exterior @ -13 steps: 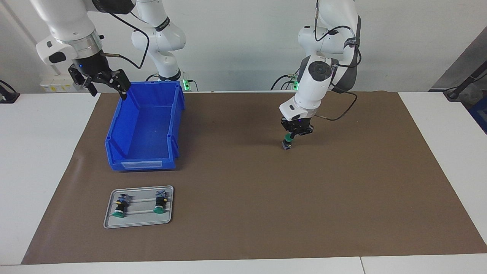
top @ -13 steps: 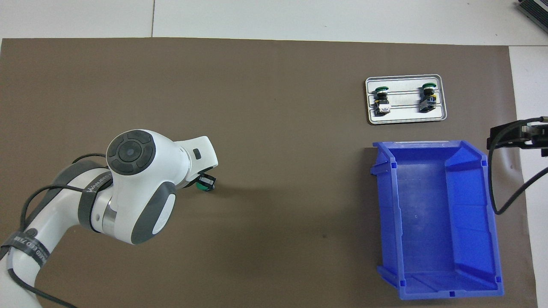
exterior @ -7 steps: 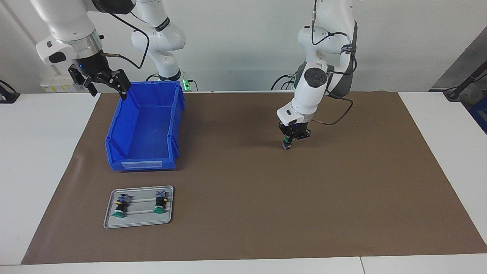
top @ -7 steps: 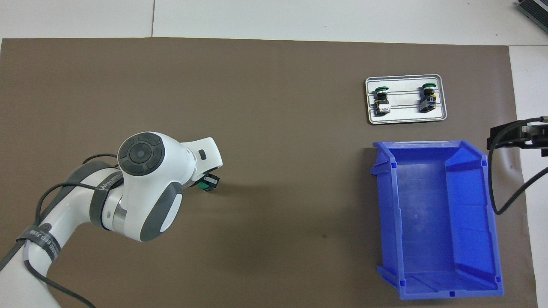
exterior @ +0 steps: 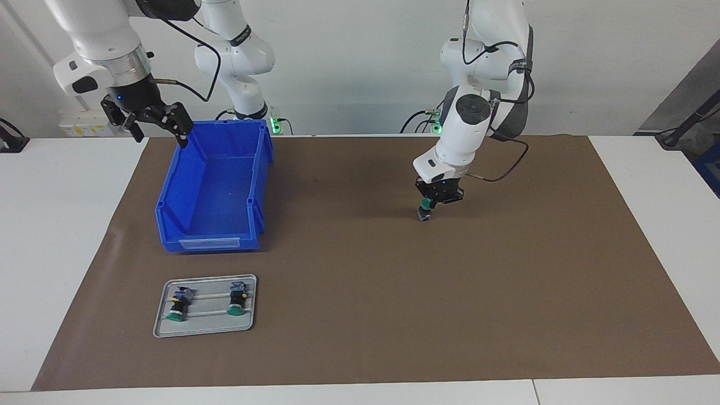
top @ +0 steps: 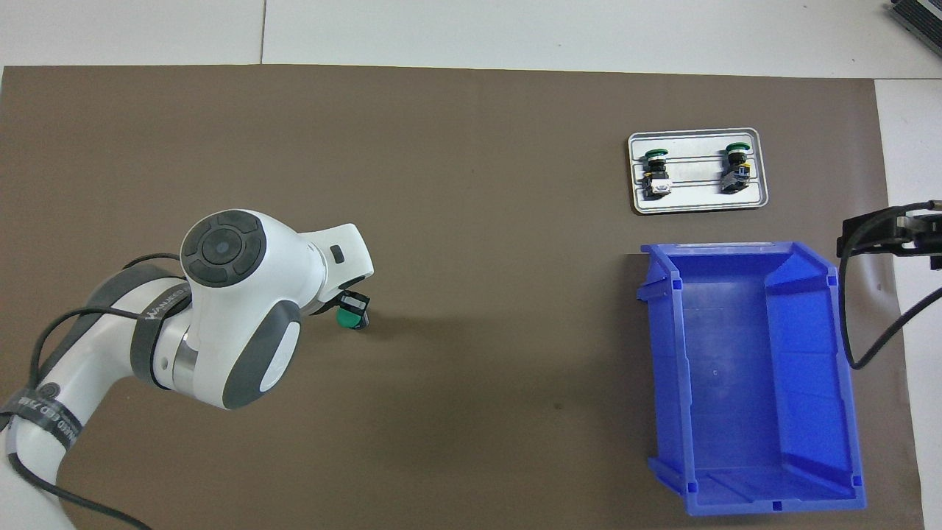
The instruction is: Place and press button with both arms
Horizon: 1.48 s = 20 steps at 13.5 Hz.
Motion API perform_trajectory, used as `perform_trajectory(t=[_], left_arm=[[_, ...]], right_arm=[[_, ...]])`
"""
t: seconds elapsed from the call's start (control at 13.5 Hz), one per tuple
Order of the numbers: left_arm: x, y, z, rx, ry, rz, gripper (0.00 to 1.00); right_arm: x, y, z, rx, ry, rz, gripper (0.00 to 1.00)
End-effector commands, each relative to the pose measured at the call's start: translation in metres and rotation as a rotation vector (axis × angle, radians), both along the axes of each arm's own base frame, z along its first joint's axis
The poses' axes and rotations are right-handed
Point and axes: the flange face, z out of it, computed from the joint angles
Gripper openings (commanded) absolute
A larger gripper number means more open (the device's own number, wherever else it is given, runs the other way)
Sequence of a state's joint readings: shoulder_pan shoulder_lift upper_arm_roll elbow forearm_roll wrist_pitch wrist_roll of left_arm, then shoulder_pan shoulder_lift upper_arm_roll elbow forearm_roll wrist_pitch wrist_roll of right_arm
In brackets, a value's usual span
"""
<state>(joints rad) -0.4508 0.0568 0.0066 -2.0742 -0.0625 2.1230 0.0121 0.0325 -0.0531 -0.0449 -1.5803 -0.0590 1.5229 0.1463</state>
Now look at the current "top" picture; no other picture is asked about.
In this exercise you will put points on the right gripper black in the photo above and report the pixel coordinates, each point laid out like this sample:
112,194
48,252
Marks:
927,235

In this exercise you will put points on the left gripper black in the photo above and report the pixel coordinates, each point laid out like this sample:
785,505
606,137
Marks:
353,283

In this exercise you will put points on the green push button switch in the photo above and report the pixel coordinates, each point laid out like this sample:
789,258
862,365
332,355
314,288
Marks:
656,180
736,177
346,321

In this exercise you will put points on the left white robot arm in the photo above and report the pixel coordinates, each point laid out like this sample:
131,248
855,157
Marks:
235,316

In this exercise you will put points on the grey metal tray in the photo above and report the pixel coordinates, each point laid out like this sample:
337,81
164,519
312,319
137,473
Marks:
699,205

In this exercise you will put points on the blue plastic storage bin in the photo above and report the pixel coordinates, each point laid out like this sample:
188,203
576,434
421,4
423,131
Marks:
736,368

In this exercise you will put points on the brown table mat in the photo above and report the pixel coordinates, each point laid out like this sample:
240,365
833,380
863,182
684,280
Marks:
515,147

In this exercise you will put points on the grey ribbed device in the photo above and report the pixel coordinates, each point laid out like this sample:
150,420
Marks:
923,15

